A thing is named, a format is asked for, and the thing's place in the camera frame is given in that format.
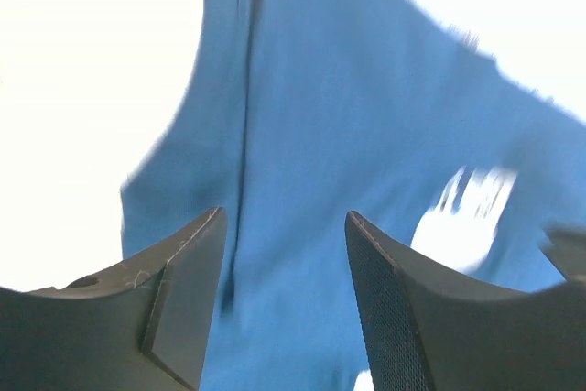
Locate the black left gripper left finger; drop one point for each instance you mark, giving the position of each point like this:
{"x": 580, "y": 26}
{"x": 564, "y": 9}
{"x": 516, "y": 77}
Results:
{"x": 142, "y": 324}

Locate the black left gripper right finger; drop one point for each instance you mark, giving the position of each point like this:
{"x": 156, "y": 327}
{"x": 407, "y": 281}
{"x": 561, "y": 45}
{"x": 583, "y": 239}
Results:
{"x": 428, "y": 327}

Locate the blue Mickey Mouse t-shirt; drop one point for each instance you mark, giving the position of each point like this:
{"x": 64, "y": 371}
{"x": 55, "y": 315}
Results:
{"x": 301, "y": 111}

